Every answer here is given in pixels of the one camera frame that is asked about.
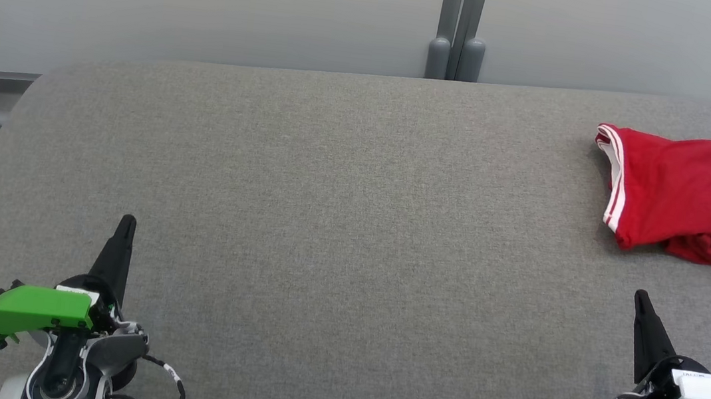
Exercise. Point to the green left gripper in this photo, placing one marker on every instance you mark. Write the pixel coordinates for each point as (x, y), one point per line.
(28, 309)

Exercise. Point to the red white number 23 jersey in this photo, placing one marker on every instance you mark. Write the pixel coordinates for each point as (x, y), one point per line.
(685, 183)

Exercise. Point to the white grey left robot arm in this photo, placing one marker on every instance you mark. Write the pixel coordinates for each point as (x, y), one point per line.
(68, 374)

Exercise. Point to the grey vertical wall post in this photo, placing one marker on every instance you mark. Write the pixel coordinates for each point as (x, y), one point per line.
(459, 24)

